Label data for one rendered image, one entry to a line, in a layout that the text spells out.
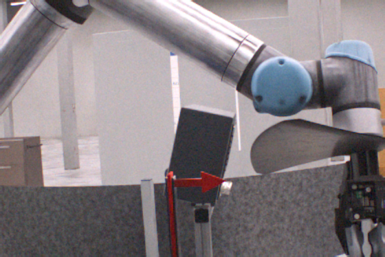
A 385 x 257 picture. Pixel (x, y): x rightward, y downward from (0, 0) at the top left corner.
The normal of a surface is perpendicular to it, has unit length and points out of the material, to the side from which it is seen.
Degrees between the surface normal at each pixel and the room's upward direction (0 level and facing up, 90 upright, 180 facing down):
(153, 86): 90
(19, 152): 90
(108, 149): 90
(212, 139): 90
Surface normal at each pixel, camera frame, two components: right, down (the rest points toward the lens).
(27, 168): 0.98, -0.05
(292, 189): 0.37, 0.03
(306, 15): -0.25, 0.07
